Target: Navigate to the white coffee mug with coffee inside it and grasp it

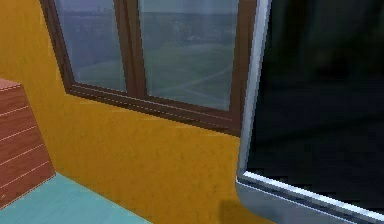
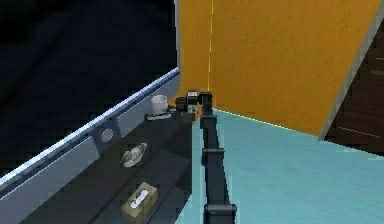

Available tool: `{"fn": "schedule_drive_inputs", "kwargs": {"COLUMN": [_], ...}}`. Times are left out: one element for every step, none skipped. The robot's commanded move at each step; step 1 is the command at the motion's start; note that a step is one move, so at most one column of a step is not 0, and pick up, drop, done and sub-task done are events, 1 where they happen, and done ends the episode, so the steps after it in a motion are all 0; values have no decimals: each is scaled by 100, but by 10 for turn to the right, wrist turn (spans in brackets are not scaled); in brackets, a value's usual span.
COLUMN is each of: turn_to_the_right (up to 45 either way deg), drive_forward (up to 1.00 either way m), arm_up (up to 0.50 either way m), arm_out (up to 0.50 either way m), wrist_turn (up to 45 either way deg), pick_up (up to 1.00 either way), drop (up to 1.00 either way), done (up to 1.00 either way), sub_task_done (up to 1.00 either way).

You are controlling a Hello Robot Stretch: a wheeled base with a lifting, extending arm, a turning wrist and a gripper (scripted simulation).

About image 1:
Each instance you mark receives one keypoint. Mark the brown framed window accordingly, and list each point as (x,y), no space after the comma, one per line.
(133,50)

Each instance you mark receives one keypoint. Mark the silver framed television set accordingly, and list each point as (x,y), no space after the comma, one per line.
(316,100)

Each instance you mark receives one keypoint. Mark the reddish wooden chest of drawers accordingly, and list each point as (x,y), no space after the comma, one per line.
(20,140)

